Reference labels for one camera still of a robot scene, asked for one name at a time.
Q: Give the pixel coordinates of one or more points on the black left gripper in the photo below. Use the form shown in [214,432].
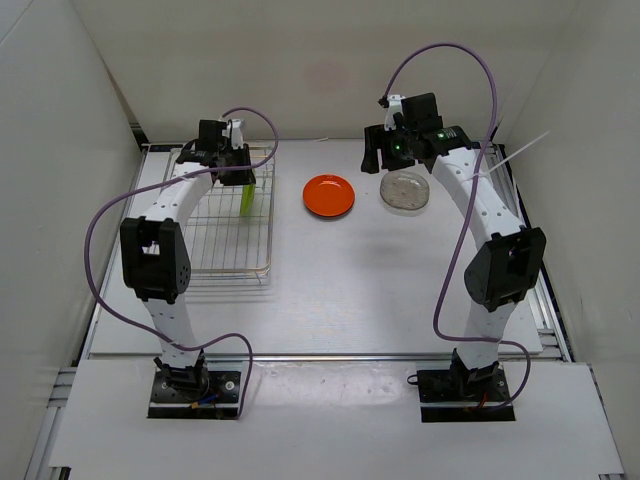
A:
[244,176]

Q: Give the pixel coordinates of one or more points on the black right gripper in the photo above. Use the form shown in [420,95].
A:
[375,138]

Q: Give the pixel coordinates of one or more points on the lime green plastic plate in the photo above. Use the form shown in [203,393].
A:
[247,199]

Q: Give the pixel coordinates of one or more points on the orange plastic plate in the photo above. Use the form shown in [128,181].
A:
[328,194]

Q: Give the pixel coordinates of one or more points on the clear textured glass plate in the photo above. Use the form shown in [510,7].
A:
[405,206]

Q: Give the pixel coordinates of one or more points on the black plastic plate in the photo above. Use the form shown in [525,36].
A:
[330,217]

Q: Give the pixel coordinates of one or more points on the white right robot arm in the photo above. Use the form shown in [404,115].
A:
[509,254]

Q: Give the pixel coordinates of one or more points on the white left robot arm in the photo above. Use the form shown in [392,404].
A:
[155,258]

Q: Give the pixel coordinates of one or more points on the blue brand label sticker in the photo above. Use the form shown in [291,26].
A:
[164,148]

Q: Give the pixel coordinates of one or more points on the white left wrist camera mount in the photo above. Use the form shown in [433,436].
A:
[233,132]

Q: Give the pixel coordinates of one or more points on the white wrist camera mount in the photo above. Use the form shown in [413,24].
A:
[233,132]
[394,118]

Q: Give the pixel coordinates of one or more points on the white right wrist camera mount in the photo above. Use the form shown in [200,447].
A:
[394,118]

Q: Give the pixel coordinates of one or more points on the chrome wire dish rack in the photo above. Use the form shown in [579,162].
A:
[226,248]

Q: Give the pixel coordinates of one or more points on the white cable tie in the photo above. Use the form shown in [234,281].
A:
[486,173]

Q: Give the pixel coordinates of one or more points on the front aluminium rail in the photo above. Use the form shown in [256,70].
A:
[409,357]

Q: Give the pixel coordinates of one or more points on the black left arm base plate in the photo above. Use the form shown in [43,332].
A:
[211,395]

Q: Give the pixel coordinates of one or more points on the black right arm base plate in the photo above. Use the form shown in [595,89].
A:
[441,401]

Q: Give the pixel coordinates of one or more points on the aluminium table edge rail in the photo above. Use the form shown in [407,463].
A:
[553,341]

